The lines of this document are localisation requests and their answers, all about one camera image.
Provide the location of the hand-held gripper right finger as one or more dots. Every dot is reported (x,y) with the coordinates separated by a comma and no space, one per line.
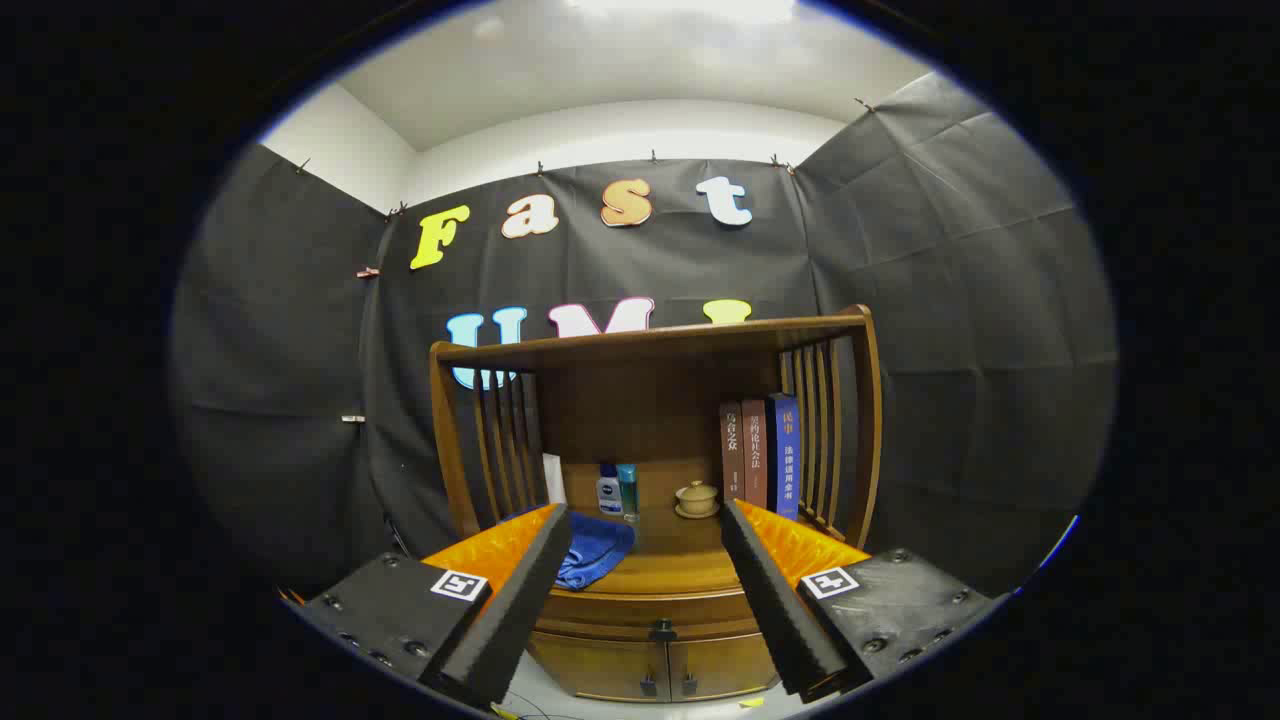
(780,610)

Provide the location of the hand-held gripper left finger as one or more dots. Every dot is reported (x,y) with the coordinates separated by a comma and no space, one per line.
(520,610)

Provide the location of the brown wooden drawer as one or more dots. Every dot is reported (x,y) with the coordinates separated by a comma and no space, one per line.
(620,612)

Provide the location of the wooden cabinet door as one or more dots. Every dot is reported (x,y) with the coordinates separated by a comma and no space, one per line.
(720,662)
(600,665)

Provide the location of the wooden countertop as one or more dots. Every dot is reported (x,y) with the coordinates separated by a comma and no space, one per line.
(680,560)

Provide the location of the brown wooden cabinet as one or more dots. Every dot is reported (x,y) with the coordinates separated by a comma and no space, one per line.
(640,400)

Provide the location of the folded blue towel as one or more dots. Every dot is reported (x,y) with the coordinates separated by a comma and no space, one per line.
(600,550)

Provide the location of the white tube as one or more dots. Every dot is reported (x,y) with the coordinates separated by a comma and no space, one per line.
(555,480)

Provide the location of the beige lidded teacup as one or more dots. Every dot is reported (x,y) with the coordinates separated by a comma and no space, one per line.
(696,498)

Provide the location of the white blue lotion bottle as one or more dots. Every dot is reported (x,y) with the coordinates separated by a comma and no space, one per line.
(608,493)

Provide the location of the blue book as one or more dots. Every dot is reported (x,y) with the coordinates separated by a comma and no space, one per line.
(784,450)

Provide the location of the clear blue bottle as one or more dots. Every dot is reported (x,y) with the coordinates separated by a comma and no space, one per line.
(628,490)

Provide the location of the reddish brown book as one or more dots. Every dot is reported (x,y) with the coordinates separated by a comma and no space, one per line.
(755,450)

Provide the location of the dark brown book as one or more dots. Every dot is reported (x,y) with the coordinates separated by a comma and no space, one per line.
(731,450)

